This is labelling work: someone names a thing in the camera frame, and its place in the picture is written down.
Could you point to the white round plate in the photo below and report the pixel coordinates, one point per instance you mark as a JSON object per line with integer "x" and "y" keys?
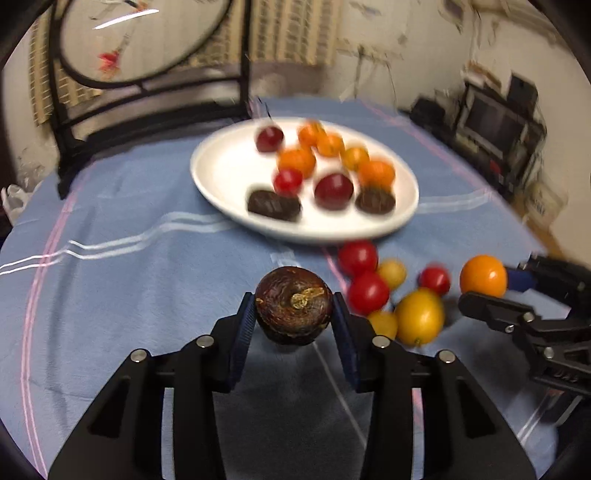
{"x": 221, "y": 175}

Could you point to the large yellow-green citrus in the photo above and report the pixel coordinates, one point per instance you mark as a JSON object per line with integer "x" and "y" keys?
{"x": 419, "y": 316}

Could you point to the dark red plum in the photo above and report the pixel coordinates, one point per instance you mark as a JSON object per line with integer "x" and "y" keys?
{"x": 333, "y": 190}
{"x": 269, "y": 138}

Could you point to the red cherry tomato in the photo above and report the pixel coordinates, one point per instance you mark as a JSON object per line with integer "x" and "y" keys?
{"x": 288, "y": 181}
{"x": 358, "y": 257}
{"x": 368, "y": 291}
{"x": 434, "y": 280}

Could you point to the smooth orange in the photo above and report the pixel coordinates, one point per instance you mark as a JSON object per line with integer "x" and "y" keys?
{"x": 354, "y": 158}
{"x": 483, "y": 276}
{"x": 376, "y": 173}

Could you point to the black desk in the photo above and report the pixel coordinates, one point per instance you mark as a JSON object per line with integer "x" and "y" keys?
{"x": 485, "y": 161}

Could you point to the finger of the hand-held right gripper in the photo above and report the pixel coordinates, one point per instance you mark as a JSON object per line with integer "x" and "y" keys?
{"x": 489, "y": 309}
{"x": 519, "y": 279}

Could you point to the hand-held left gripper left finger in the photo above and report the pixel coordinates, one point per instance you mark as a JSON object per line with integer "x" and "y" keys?
{"x": 242, "y": 341}

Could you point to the small yellow round fruit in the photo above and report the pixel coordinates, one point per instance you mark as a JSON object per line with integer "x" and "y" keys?
{"x": 393, "y": 273}
{"x": 383, "y": 324}

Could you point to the black chair embroidered round back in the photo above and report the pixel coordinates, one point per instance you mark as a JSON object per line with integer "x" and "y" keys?
{"x": 152, "y": 87}

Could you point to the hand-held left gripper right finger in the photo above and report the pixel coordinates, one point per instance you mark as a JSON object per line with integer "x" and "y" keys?
{"x": 346, "y": 341}

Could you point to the blue striped tablecloth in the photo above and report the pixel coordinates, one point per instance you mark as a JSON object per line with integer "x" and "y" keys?
{"x": 138, "y": 277}

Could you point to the white plastic bag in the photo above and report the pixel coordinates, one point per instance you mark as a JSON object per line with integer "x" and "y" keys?
{"x": 16, "y": 203}

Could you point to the dark brown water chestnut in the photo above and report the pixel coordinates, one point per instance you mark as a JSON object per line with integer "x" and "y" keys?
{"x": 375, "y": 201}
{"x": 274, "y": 205}
{"x": 294, "y": 305}

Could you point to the small orange mandarin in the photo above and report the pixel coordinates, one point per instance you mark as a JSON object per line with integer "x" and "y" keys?
{"x": 331, "y": 145}
{"x": 297, "y": 161}
{"x": 310, "y": 132}

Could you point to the computer monitor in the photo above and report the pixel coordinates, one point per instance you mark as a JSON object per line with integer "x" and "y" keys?
{"x": 494, "y": 120}

